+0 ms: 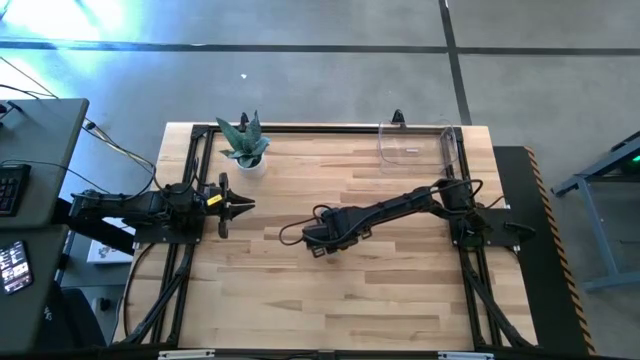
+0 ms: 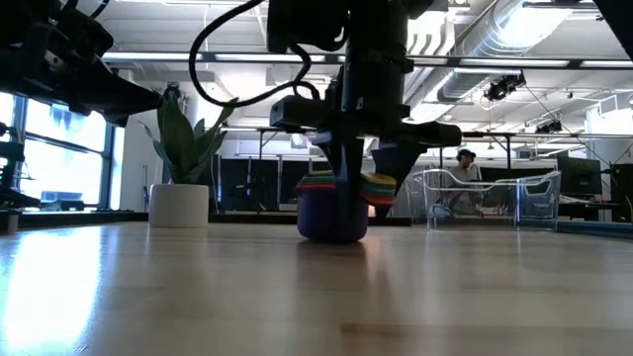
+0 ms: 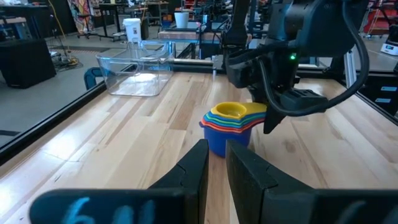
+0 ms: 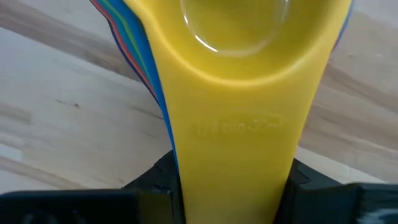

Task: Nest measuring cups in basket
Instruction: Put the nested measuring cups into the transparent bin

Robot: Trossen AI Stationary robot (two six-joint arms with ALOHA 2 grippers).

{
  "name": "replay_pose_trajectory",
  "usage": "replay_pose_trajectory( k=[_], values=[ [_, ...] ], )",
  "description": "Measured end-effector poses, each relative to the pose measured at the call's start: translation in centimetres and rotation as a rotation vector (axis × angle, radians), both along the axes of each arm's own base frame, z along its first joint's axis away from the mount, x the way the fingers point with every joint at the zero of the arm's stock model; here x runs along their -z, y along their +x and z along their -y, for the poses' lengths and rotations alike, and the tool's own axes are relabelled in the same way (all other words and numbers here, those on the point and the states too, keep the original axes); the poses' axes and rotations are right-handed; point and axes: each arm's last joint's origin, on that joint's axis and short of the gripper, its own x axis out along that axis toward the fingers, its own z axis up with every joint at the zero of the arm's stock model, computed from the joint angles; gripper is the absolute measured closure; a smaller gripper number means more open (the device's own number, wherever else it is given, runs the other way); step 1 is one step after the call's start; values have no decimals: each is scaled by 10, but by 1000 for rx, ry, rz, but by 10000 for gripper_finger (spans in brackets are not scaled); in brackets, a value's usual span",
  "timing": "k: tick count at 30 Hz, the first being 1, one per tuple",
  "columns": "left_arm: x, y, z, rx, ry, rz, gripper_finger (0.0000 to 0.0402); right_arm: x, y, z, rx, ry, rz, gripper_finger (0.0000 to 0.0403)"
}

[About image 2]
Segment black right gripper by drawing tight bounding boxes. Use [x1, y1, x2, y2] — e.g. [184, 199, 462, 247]
[269, 56, 464, 222]

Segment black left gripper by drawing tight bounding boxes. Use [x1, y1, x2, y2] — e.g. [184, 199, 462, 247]
[0, 9, 165, 128]

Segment clear plastic basket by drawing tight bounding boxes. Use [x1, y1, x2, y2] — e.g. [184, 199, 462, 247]
[405, 168, 563, 232]

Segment green snake plant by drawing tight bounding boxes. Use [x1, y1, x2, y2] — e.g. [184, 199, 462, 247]
[137, 88, 240, 187]

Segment person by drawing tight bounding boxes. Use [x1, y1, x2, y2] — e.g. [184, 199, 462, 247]
[441, 147, 489, 219]

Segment white plant pot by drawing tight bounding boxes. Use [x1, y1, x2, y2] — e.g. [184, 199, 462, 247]
[148, 183, 211, 228]

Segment black partition panels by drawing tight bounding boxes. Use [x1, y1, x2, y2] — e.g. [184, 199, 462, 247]
[220, 157, 342, 213]

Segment long overhead light bar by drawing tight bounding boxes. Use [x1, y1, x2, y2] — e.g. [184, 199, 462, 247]
[101, 51, 633, 70]

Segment black equipment stand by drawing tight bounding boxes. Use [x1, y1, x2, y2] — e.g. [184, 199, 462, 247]
[0, 111, 41, 212]

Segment black background table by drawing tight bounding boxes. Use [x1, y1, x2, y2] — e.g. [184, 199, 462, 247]
[462, 129, 633, 172]

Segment black monitor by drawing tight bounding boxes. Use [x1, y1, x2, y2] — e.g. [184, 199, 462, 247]
[558, 156, 603, 197]

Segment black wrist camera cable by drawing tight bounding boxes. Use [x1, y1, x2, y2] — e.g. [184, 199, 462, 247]
[189, 0, 322, 109]

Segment black aluminium table frame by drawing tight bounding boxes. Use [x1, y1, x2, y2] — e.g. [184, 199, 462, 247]
[0, 210, 414, 228]

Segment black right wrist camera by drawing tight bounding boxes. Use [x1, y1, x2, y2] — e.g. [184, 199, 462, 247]
[266, 0, 350, 54]

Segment silver ceiling duct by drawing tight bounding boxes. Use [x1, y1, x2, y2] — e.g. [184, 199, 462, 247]
[437, 0, 575, 103]

